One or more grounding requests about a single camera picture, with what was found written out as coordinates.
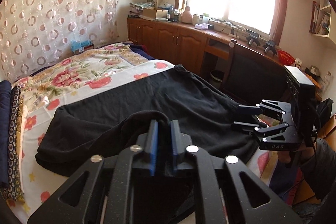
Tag black printed t-shirt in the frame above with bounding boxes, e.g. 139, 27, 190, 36
35, 65, 257, 177

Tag person's right hand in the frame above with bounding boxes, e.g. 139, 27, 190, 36
277, 144, 314, 164

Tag dark wooden chair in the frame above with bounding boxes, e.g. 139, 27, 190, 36
220, 39, 290, 105

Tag white flower print bedsheet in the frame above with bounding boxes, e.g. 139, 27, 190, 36
4, 60, 279, 224

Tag black box device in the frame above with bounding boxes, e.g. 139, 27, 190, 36
284, 65, 315, 101

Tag patterned medallion folded quilt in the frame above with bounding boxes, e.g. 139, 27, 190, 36
1, 86, 24, 202

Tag red plastic basket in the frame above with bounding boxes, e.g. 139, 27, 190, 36
277, 50, 295, 65

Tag wooden cabinet counter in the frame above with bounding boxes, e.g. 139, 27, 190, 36
127, 18, 282, 91

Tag lavender cloth on counter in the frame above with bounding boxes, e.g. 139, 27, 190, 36
194, 23, 209, 30

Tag pink bottle on counter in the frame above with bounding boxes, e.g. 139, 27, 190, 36
181, 6, 193, 24

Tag large rose floral blanket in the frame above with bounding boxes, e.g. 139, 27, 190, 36
12, 42, 156, 113

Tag navy blue folded blanket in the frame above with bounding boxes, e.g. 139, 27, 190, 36
0, 80, 11, 186

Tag cardboard box on counter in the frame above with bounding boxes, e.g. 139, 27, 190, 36
142, 8, 168, 20

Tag blue tissue pack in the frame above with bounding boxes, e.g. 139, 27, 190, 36
71, 40, 93, 55

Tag pink circle sheer curtain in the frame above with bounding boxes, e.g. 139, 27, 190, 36
1, 0, 119, 82

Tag wall bookshelf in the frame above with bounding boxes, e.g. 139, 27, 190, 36
310, 0, 335, 48

